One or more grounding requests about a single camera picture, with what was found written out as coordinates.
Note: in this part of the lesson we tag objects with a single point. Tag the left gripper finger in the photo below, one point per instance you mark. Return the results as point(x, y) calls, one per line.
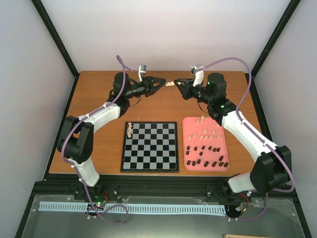
point(155, 87)
point(157, 80)

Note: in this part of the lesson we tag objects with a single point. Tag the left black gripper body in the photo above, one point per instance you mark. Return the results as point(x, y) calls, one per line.
point(147, 87)

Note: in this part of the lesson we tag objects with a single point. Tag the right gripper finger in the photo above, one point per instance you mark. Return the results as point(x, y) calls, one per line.
point(183, 89)
point(183, 81)

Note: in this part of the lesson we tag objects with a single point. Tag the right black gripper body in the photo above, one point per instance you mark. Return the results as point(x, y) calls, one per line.
point(190, 95)

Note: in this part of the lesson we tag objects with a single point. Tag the light wooden queen piece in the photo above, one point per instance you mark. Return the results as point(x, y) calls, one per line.
point(170, 84)

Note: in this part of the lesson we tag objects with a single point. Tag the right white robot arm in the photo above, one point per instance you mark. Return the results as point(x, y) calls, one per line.
point(272, 168)

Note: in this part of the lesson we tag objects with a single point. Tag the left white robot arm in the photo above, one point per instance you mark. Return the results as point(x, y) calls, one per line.
point(76, 139)

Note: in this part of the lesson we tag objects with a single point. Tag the right circuit board connector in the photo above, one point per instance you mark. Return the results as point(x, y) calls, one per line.
point(244, 204)

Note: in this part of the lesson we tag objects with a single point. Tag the left green circuit board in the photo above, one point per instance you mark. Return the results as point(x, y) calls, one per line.
point(101, 201)

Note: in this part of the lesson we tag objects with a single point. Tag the pink plastic tray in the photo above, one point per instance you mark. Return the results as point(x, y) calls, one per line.
point(218, 152)

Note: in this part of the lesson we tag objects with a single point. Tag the black and silver chessboard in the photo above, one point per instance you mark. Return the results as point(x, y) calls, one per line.
point(153, 147)

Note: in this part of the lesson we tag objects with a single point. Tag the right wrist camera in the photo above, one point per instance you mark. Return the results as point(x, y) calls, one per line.
point(198, 72)

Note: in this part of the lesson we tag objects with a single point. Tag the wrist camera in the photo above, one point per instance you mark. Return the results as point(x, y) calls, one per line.
point(198, 72)
point(142, 72)

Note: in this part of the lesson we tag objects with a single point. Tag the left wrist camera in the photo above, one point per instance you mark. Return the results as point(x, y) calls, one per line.
point(142, 72)

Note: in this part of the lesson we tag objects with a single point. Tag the black aluminium frame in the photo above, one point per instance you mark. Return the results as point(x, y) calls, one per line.
point(58, 184)

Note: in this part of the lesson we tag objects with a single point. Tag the light blue slotted cable duct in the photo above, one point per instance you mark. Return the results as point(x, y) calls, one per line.
point(136, 209)

